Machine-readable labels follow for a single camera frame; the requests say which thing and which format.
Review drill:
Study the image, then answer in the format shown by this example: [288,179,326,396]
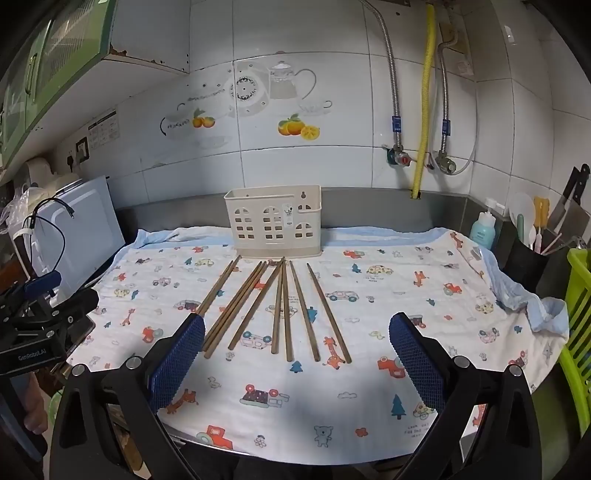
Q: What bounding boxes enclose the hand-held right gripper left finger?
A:
[48,313,206,480]

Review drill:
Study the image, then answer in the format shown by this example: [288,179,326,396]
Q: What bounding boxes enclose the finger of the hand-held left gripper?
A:
[44,288,100,325]
[22,271,62,302]

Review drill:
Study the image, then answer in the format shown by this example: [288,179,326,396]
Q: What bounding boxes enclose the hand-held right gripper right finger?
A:
[389,313,543,480]

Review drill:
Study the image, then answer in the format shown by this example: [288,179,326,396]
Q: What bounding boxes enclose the brown wooden chopstick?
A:
[228,261,286,350]
[204,261,267,355]
[206,262,271,361]
[289,260,321,363]
[272,266,284,356]
[202,261,263,350]
[306,263,352,364]
[281,257,294,363]
[196,255,242,317]

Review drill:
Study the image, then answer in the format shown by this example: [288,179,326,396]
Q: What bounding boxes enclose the cream plastic utensil holder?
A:
[224,185,323,259]

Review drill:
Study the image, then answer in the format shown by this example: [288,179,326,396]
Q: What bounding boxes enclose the person's left hand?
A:
[22,373,49,431]

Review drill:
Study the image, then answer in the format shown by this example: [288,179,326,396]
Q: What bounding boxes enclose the cartoon printed white blanket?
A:
[67,226,571,462]

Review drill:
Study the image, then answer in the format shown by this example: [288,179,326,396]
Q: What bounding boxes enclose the clear plastic bag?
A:
[0,182,47,236]

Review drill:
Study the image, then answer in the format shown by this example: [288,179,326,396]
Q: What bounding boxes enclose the black utensil cup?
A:
[503,235,550,294]

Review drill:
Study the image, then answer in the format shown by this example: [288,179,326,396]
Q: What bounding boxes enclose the teal soap bottle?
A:
[470,198,502,250]

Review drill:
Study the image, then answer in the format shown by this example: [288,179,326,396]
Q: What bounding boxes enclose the green plastic basket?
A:
[558,247,591,402]

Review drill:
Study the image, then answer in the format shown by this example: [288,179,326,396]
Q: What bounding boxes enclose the white spatula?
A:
[508,191,536,241]

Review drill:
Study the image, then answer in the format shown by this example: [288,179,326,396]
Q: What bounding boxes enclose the yellow bottle brush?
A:
[533,196,550,241]

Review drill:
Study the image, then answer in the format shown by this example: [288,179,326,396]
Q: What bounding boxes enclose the metal water valve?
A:
[429,152,458,175]

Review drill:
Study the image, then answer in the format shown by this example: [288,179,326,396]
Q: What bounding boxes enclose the black cable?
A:
[13,198,77,282]

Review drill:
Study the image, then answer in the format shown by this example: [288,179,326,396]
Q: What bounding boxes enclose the white paper wall notice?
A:
[88,111,122,151]

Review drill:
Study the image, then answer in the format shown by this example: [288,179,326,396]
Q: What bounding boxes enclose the water valve red handle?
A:
[382,144,415,168]

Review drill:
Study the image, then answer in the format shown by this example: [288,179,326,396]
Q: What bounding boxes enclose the steel cleaver black handle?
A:
[547,166,591,234]

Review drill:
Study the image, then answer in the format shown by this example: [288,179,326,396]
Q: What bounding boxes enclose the green wall cabinet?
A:
[0,0,116,171]

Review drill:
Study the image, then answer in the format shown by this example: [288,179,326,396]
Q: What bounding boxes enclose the thin white hose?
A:
[455,78,481,175]

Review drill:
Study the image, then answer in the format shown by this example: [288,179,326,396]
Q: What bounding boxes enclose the yellow gas hose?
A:
[411,4,437,199]

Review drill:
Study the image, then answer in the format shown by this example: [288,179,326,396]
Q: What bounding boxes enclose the beige wall box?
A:
[438,21,474,77]

